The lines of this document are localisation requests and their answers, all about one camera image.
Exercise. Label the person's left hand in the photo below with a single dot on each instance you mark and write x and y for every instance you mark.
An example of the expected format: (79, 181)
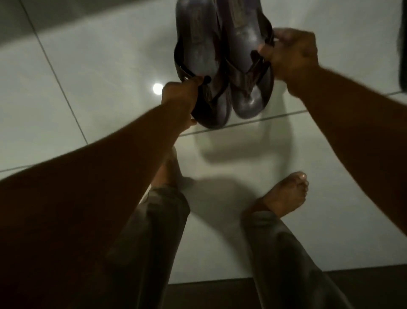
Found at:
(179, 98)

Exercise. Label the person's right hand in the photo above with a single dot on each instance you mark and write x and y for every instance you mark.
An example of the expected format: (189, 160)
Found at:
(294, 55)

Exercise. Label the person's left fingers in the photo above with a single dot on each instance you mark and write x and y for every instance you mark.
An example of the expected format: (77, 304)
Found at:
(190, 83)

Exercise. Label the person's right fingers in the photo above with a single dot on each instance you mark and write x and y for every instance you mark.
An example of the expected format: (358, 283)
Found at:
(273, 44)

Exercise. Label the dark brown flip-flop sandal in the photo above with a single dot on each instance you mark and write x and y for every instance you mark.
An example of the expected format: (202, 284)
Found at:
(248, 60)
(202, 63)

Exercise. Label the person's right forearm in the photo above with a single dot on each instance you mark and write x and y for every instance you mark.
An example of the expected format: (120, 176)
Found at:
(359, 133)

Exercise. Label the person's left forearm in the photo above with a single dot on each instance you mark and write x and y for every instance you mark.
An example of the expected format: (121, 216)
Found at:
(85, 203)

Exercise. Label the person's left foot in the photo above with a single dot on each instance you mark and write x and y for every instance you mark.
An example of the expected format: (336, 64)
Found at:
(167, 172)

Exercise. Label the person's foot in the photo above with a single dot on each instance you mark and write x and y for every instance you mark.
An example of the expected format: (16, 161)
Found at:
(167, 172)
(286, 192)

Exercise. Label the person's right foot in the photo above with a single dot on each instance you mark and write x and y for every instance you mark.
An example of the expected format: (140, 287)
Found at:
(286, 192)

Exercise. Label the person's grey trousers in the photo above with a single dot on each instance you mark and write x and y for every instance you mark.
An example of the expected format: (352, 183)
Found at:
(254, 254)

